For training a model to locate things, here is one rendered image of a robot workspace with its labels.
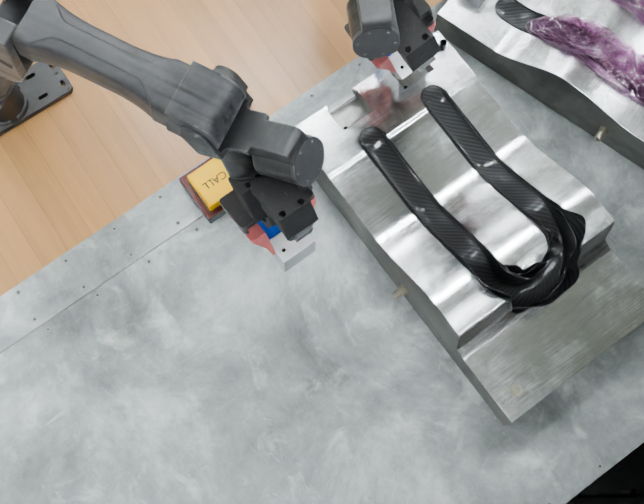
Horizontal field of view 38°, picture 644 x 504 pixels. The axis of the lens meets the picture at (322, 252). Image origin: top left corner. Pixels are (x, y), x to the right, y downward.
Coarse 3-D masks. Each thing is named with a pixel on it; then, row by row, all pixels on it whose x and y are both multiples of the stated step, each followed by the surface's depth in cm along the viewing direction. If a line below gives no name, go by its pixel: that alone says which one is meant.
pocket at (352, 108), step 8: (352, 96) 133; (360, 96) 132; (336, 104) 133; (344, 104) 134; (352, 104) 134; (360, 104) 134; (368, 104) 131; (328, 112) 132; (336, 112) 134; (344, 112) 134; (352, 112) 134; (360, 112) 134; (368, 112) 134; (336, 120) 134; (344, 120) 134; (352, 120) 134; (344, 128) 134
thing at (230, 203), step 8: (232, 176) 108; (256, 176) 109; (232, 192) 115; (224, 200) 114; (232, 200) 114; (224, 208) 113; (232, 208) 113; (240, 208) 113; (232, 216) 112; (240, 216) 112; (248, 216) 111; (264, 216) 111; (240, 224) 111; (248, 224) 111; (248, 232) 111
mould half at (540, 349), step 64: (448, 64) 133; (320, 128) 130; (384, 128) 130; (512, 128) 131; (384, 192) 128; (448, 192) 128; (576, 192) 123; (384, 256) 128; (448, 256) 122; (512, 256) 121; (448, 320) 119; (512, 320) 126; (576, 320) 126; (640, 320) 126; (512, 384) 124
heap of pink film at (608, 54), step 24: (624, 0) 133; (528, 24) 137; (552, 24) 134; (576, 24) 133; (600, 24) 133; (576, 48) 131; (600, 48) 129; (624, 48) 131; (600, 72) 131; (624, 72) 129
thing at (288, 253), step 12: (264, 228) 121; (276, 228) 121; (276, 240) 119; (300, 240) 119; (312, 240) 119; (276, 252) 119; (288, 252) 119; (300, 252) 119; (312, 252) 124; (288, 264) 121
